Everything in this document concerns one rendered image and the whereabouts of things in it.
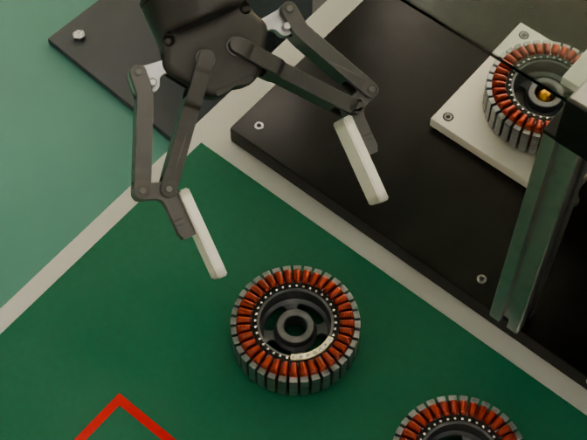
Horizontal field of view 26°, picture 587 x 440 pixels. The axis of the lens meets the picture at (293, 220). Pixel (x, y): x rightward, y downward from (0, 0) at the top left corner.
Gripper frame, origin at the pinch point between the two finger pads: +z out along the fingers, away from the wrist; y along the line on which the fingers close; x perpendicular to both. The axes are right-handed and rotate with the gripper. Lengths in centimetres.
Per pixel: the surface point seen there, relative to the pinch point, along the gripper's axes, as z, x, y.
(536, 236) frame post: 8.4, 2.7, -16.3
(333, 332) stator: 10.2, -12.9, -2.5
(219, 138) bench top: -9.7, -28.4, -3.9
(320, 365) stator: 12.0, -11.5, 0.1
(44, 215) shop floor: -14, -117, 8
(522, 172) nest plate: 5.0, -16.0, -25.9
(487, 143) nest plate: 1.4, -18.1, -24.8
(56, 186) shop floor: -18, -119, 4
